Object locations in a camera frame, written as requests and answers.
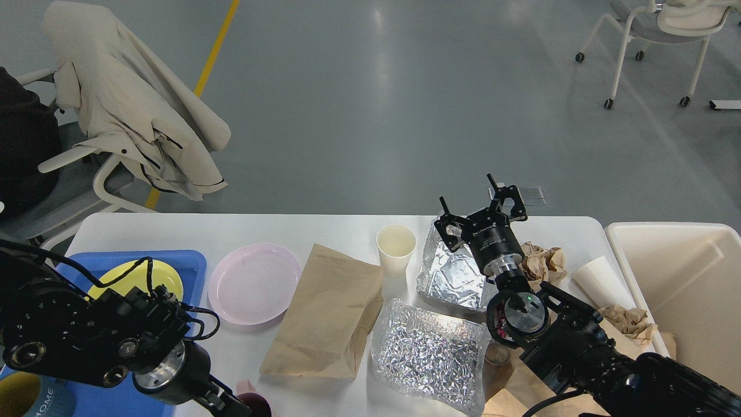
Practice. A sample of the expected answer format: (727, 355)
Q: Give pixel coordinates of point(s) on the white table leg base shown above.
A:
(725, 105)

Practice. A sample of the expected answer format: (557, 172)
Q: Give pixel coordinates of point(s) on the red foil wrapped glass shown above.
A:
(496, 322)

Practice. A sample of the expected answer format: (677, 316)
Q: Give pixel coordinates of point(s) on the yellow plate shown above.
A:
(162, 274)

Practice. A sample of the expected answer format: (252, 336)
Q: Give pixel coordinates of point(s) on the white chair with castors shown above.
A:
(662, 22)

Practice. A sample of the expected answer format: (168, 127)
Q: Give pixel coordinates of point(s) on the white office chair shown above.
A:
(88, 182)

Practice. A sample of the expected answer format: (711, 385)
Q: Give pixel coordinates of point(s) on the brown paper bag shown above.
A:
(332, 312)

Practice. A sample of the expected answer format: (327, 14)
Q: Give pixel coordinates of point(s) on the beige jacket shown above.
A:
(130, 103)

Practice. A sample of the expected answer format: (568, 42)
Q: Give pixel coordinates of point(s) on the small crumpled brown paper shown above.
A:
(633, 323)

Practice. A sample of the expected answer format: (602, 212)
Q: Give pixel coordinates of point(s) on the aluminium foil tray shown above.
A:
(452, 280)

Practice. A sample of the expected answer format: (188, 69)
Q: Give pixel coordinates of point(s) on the pink plate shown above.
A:
(254, 284)

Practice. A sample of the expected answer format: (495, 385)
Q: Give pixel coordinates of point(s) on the dark green mug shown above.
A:
(27, 394)

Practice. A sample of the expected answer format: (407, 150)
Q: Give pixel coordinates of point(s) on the person in dark clothes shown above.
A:
(29, 136)

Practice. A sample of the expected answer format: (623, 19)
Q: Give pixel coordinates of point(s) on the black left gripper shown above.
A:
(185, 375)

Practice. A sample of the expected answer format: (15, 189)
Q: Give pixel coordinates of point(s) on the pink mug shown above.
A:
(247, 393)

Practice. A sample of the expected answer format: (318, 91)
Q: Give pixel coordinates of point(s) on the cream plastic bin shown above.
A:
(687, 277)

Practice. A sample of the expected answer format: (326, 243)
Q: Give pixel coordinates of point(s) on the crumpled brown paper ball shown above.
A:
(542, 265)

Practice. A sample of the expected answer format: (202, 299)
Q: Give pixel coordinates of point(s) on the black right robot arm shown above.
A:
(562, 341)

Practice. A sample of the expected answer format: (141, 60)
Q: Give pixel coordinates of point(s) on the white paper cup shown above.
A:
(603, 285)
(395, 244)

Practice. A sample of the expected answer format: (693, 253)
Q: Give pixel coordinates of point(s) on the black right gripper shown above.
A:
(487, 232)

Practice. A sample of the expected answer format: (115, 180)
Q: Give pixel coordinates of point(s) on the crumpled foil tray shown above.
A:
(425, 354)

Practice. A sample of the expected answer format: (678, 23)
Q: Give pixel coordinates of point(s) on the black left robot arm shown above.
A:
(59, 320)

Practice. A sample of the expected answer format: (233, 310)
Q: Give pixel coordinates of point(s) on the large brown paper sheet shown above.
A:
(523, 389)

